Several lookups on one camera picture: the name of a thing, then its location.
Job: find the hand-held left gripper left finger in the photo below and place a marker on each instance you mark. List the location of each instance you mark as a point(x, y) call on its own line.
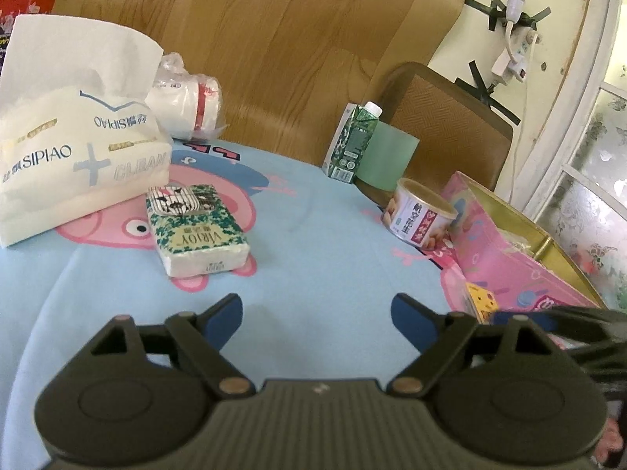
point(225, 320)

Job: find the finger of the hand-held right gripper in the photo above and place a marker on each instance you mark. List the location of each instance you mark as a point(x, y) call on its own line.
point(578, 323)

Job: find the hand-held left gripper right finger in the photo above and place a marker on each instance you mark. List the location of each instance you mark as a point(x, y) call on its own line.
point(409, 320)

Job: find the small yellow packet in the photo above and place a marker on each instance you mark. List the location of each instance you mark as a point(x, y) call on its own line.
point(480, 298)

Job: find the pink gift bag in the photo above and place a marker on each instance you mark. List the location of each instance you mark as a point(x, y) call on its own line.
point(485, 254)

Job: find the green floral tissue pack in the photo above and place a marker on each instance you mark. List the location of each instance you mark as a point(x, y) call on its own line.
point(201, 245)

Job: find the blue cartoon printed tablecloth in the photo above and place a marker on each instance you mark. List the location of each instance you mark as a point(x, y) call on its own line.
point(303, 254)

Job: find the peanut can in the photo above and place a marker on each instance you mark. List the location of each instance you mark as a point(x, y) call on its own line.
point(416, 215)

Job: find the patterned earbuds case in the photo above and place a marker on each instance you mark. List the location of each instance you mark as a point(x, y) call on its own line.
point(171, 201)

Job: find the translucent green cup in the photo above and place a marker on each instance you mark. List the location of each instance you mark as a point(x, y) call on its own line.
point(392, 156)

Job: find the green drink carton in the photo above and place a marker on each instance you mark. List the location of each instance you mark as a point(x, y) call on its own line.
point(349, 142)

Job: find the brown woven chair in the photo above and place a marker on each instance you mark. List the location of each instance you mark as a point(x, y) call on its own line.
point(441, 107)

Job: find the plastic-wrapped paper cups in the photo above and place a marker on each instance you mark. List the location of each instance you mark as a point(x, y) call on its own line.
point(181, 103)

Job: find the large white tissue pack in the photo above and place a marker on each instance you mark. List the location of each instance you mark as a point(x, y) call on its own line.
point(59, 171)

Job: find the black tape strips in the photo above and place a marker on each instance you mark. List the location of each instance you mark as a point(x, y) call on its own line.
point(492, 10)
point(494, 103)

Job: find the white power strip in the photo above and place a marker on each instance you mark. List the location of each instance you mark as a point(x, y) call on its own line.
point(519, 44)

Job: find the red box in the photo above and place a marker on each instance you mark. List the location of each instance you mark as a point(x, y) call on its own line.
point(19, 14)

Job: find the white window frame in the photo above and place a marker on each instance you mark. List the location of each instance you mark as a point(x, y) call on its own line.
point(575, 83)

